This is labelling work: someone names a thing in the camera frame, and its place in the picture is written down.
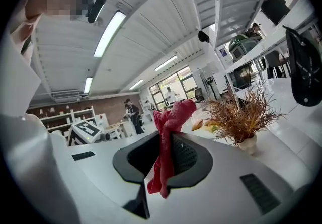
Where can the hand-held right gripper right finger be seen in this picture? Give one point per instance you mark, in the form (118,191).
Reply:
(213,197)

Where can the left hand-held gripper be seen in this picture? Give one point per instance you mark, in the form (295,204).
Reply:
(85,130)

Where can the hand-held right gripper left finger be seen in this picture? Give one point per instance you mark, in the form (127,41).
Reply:
(105,167)

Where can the red cloth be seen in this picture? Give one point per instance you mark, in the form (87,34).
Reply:
(173,119)

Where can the white wooden shelf unit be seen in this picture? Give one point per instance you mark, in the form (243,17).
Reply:
(68,117)

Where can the long ceiling light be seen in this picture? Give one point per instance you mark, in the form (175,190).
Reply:
(109,34)
(88,85)
(136,84)
(166,63)

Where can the dried orange potted plant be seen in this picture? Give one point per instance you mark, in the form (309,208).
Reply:
(241,119)

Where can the white table with dark legs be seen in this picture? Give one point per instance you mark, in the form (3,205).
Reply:
(276,142)

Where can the person's torso in pink shirt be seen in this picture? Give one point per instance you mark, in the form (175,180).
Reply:
(17,74)

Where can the large window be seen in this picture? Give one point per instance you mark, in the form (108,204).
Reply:
(173,87)

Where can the black microwave oven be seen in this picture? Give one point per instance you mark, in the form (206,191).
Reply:
(241,77)

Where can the small black hanging object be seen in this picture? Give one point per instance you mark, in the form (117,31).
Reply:
(203,36)

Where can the green domed appliance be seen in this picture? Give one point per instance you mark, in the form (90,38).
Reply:
(242,44)

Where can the black cap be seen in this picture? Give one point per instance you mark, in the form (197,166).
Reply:
(304,67)

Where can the black head-worn camera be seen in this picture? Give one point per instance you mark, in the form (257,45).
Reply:
(95,9)

